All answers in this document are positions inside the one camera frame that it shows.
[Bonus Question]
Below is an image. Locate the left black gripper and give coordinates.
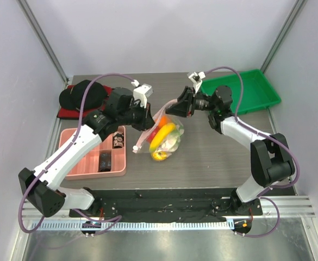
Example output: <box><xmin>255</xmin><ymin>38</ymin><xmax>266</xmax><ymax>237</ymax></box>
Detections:
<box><xmin>117</xmin><ymin>100</ymin><xmax>156</xmax><ymax>131</ymax></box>

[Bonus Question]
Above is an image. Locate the yellow toy banana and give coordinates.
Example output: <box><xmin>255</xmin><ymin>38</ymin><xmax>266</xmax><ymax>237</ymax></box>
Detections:
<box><xmin>149</xmin><ymin>122</ymin><xmax>176</xmax><ymax>152</ymax></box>

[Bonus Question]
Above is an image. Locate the clear zip top bag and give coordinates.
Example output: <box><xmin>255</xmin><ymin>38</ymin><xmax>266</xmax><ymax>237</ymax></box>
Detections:
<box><xmin>132</xmin><ymin>99</ymin><xmax>185</xmax><ymax>161</ymax></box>

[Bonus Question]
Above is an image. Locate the orange toy orange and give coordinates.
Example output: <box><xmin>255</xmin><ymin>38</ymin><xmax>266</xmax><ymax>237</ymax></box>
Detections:
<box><xmin>158</xmin><ymin>115</ymin><xmax>171</xmax><ymax>128</ymax></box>

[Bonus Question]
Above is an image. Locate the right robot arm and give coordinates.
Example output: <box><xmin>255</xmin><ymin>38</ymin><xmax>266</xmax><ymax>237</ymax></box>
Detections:
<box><xmin>165</xmin><ymin>85</ymin><xmax>295</xmax><ymax>215</ymax></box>

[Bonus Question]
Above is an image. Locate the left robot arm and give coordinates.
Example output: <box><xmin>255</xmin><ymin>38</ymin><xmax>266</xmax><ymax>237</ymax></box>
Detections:
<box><xmin>18</xmin><ymin>84</ymin><xmax>154</xmax><ymax>218</ymax></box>

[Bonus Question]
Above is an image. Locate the red toy apple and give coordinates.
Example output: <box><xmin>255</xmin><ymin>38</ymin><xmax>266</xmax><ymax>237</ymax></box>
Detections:
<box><xmin>147</xmin><ymin>127</ymin><xmax>160</xmax><ymax>143</ymax></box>

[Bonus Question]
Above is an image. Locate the floral rolled sock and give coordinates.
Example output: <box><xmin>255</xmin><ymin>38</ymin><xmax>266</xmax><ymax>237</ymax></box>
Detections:
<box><xmin>112</xmin><ymin>131</ymin><xmax>124</xmax><ymax>149</ymax></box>

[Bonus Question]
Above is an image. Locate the green toy lettuce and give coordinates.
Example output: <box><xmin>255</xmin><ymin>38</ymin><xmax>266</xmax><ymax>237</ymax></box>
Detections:
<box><xmin>157</xmin><ymin>122</ymin><xmax>184</xmax><ymax>154</ymax></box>

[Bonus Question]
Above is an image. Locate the yellow toy lemon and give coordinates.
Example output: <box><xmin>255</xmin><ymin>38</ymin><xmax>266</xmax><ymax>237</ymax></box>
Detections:
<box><xmin>151</xmin><ymin>151</ymin><xmax>171</xmax><ymax>161</ymax></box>

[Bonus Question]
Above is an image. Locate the pink compartment organizer tray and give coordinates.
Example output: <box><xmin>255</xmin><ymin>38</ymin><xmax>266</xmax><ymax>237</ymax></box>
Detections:
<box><xmin>65</xmin><ymin>126</ymin><xmax>127</xmax><ymax>181</ymax></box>

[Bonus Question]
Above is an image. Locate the dark rolled sock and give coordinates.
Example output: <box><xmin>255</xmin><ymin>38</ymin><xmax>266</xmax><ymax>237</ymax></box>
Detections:
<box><xmin>98</xmin><ymin>152</ymin><xmax>111</xmax><ymax>172</ymax></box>

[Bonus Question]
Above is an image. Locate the black cap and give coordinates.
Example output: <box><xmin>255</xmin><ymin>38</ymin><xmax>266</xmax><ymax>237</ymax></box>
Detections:
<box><xmin>59</xmin><ymin>80</ymin><xmax>108</xmax><ymax>111</ymax></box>

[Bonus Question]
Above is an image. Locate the green plastic tray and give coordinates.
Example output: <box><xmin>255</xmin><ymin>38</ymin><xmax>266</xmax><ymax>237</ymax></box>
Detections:
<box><xmin>199</xmin><ymin>69</ymin><xmax>282</xmax><ymax>115</ymax></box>

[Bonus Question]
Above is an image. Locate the red and black cloth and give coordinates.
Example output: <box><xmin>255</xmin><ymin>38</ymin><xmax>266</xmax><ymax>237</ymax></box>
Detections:
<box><xmin>57</xmin><ymin>85</ymin><xmax>113</xmax><ymax>120</ymax></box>

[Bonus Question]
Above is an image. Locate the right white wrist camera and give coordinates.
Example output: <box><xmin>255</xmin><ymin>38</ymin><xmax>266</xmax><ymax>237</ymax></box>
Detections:
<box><xmin>187</xmin><ymin>71</ymin><xmax>205</xmax><ymax>93</ymax></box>

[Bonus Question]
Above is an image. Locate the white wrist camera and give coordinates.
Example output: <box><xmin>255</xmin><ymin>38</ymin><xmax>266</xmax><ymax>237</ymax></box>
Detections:
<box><xmin>131</xmin><ymin>79</ymin><xmax>153</xmax><ymax>108</ymax></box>
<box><xmin>187</xmin><ymin>71</ymin><xmax>205</xmax><ymax>93</ymax></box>

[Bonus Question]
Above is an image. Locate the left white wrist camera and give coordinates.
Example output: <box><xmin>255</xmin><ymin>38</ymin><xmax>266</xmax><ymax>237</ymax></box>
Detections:
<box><xmin>131</xmin><ymin>79</ymin><xmax>153</xmax><ymax>108</ymax></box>

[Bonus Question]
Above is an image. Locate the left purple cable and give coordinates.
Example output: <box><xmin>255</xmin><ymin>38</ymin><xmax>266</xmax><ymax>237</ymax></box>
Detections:
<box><xmin>17</xmin><ymin>73</ymin><xmax>138</xmax><ymax>234</ymax></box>

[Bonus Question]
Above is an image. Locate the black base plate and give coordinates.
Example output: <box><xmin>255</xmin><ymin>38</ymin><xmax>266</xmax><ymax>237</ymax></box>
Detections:
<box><xmin>68</xmin><ymin>187</ymin><xmax>264</xmax><ymax>223</ymax></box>

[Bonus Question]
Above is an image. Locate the white slotted cable duct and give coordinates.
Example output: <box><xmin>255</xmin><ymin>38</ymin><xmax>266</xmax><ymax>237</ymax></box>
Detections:
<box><xmin>38</xmin><ymin>219</ymin><xmax>234</xmax><ymax>231</ymax></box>

